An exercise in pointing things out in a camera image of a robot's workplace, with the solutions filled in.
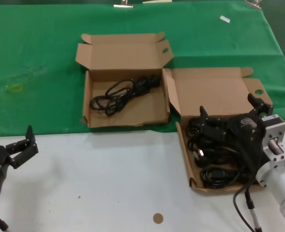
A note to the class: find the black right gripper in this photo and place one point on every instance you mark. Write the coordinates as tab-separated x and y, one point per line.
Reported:
248	135

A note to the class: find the white tape piece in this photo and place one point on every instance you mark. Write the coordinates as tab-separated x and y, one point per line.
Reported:
225	19

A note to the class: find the pale paper strip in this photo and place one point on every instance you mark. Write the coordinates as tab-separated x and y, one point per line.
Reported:
156	1

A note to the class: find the open brown cardboard box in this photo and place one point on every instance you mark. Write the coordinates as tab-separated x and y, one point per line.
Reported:
210	89
123	52

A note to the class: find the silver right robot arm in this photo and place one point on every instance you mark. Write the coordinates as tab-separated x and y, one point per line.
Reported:
277	174

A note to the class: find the green table cloth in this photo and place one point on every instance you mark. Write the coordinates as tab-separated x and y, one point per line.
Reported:
35	60

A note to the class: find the round cardboard disc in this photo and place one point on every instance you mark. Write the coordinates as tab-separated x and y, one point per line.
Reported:
158	218

